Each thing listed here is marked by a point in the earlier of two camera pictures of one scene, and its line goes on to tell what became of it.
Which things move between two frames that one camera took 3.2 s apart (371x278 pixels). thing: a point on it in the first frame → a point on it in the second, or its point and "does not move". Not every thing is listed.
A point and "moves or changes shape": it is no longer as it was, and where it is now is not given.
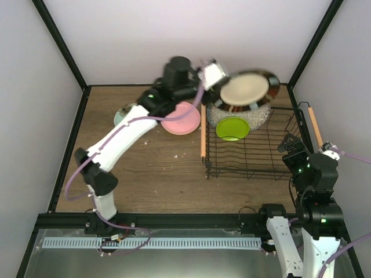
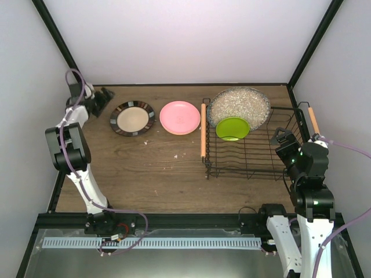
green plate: (232, 128) does not move
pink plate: (185, 125) does not move
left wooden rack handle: (203, 131) does not move
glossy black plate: (272, 92) moves or changes shape
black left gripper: (210, 92) → (104, 101)
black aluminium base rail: (95, 220) does not move
